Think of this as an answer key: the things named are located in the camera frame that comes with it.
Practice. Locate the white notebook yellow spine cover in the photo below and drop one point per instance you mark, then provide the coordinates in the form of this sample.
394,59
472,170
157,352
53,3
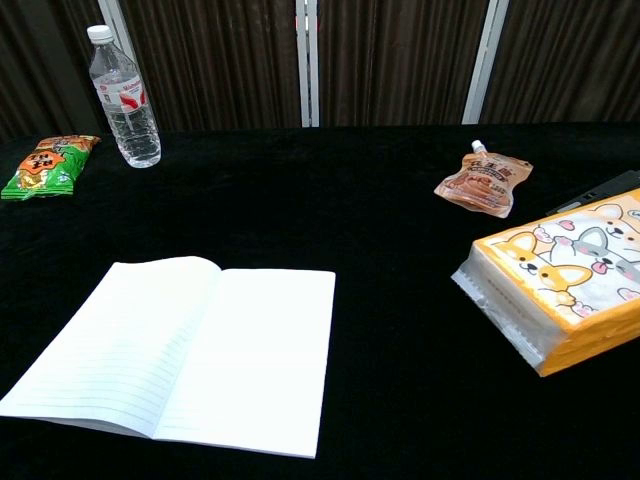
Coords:
210,350

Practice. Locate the black velvet table cloth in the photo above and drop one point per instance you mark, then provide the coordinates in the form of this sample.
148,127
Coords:
380,300

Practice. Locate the brown spout drink pouch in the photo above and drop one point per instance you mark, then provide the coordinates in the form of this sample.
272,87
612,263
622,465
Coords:
482,185

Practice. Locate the brown pleated curtain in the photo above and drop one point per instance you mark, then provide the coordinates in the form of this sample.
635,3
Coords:
225,60

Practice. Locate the clear plastic water bottle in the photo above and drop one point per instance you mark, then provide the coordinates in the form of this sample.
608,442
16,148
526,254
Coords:
127,120

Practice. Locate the yellow corgi print tissue pack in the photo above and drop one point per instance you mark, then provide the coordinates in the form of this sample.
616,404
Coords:
565,280

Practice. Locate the green orange snack bag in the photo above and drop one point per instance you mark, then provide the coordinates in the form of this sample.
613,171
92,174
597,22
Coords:
47,170

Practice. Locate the black flat device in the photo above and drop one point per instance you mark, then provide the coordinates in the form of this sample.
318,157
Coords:
607,187

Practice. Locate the white metal frame post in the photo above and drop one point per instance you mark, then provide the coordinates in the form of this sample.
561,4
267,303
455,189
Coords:
307,65
111,15
482,65

